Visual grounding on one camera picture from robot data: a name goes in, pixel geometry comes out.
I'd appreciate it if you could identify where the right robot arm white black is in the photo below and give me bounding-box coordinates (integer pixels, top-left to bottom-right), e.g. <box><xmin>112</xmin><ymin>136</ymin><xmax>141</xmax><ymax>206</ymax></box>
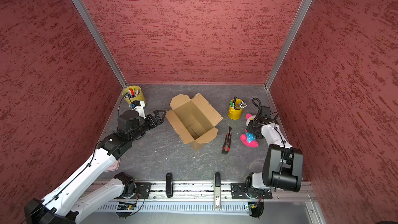
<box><xmin>240</xmin><ymin>106</ymin><xmax>304</xmax><ymax>194</ymax></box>

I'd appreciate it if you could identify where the grey black clamp handle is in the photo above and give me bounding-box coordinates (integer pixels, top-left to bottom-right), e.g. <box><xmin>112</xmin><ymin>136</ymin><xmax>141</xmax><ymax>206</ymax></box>
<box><xmin>213</xmin><ymin>172</ymin><xmax>221</xmax><ymax>209</ymax></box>

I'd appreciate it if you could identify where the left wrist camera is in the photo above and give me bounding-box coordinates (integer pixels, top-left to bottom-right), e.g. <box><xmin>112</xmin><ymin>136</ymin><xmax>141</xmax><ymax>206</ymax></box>
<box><xmin>131</xmin><ymin>101</ymin><xmax>146</xmax><ymax>119</ymax></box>

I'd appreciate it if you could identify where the white yellow toy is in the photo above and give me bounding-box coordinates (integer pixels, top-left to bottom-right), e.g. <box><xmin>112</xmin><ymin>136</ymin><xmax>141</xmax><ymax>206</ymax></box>
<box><xmin>240</xmin><ymin>114</ymin><xmax>259</xmax><ymax>148</ymax></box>

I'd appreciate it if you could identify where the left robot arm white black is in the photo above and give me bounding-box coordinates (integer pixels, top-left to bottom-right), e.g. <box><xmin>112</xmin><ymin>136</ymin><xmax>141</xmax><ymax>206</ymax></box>
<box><xmin>24</xmin><ymin>106</ymin><xmax>166</xmax><ymax>224</ymax></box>

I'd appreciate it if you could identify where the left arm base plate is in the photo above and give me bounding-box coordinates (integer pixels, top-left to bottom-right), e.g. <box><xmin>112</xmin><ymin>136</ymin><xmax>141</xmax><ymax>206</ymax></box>
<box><xmin>121</xmin><ymin>182</ymin><xmax>152</xmax><ymax>199</ymax></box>

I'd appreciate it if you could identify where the brown cardboard express box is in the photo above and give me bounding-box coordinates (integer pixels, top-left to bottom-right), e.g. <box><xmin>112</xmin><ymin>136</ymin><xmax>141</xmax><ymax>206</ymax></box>
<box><xmin>166</xmin><ymin>93</ymin><xmax>223</xmax><ymax>151</ymax></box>

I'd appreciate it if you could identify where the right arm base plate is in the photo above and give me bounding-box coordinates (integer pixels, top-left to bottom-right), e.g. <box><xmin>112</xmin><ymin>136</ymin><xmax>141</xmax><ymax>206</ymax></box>
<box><xmin>231</xmin><ymin>183</ymin><xmax>273</xmax><ymax>200</ymax></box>

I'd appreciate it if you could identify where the yellow pen cup right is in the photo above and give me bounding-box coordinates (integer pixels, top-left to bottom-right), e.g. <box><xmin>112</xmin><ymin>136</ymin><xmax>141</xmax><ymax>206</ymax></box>
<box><xmin>228</xmin><ymin>96</ymin><xmax>247</xmax><ymax>120</ymax></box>

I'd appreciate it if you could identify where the red black utility knife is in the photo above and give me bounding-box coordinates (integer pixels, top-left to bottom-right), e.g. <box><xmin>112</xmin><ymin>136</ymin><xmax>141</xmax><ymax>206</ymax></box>
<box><xmin>221</xmin><ymin>127</ymin><xmax>232</xmax><ymax>155</ymax></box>

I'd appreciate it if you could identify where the yellow pen cup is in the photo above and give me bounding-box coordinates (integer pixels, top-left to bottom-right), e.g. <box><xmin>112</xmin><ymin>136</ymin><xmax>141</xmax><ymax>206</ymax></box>
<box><xmin>228</xmin><ymin>96</ymin><xmax>247</xmax><ymax>120</ymax></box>
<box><xmin>122</xmin><ymin>86</ymin><xmax>146</xmax><ymax>109</ymax></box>

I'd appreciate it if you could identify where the yellow pen cup left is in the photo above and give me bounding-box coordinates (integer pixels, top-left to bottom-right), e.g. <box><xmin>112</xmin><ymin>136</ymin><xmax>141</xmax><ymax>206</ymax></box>
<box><xmin>122</xmin><ymin>86</ymin><xmax>146</xmax><ymax>109</ymax></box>

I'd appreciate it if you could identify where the aluminium frame rail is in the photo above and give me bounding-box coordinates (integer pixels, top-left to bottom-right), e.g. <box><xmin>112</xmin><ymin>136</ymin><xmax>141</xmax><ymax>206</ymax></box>
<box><xmin>144</xmin><ymin>180</ymin><xmax>318</xmax><ymax>202</ymax></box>

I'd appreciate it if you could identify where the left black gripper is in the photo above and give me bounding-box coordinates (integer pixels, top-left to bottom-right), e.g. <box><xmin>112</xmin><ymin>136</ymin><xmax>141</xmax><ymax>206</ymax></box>
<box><xmin>130</xmin><ymin>110</ymin><xmax>167</xmax><ymax>141</ymax></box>

